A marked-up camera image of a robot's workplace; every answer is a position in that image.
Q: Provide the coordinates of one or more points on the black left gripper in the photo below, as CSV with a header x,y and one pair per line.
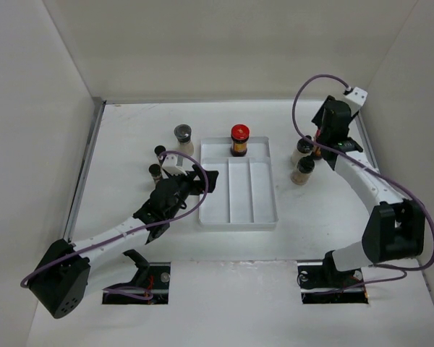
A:
x,y
188,178

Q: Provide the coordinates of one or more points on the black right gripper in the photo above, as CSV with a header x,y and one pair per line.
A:
x,y
317,118

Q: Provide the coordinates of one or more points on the red-lidded yellow-label sauce jar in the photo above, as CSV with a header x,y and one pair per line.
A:
x,y
316,151

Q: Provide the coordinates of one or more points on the black-capped seasoning shaker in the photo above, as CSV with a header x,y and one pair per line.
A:
x,y
304,168
303,148

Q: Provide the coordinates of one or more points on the red-lidded dark sauce jar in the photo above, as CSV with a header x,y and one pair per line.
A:
x,y
240,134

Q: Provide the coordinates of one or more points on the clear grinder with grey cap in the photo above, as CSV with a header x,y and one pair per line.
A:
x,y
183,134

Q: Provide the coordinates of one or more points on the small black-capped spice bottle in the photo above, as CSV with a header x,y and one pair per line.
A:
x,y
160,153

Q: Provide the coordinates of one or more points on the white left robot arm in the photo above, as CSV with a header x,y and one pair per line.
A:
x,y
110,261

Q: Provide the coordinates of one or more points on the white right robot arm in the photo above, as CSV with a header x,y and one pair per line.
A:
x,y
396,226

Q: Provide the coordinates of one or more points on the white divided organizer tray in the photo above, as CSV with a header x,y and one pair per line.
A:
x,y
244,197

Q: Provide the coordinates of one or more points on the small spice bottle black lid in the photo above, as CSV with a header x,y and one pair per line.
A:
x,y
155,170

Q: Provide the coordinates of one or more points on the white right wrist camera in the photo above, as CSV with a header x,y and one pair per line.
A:
x,y
355,96

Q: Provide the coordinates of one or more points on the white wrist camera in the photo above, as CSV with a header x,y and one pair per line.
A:
x,y
172,165
355,96

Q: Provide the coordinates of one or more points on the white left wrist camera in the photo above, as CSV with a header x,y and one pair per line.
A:
x,y
172,165

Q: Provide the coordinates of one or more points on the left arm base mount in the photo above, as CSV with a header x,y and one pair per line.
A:
x,y
149,284

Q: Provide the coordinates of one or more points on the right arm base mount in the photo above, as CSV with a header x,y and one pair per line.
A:
x,y
321,283

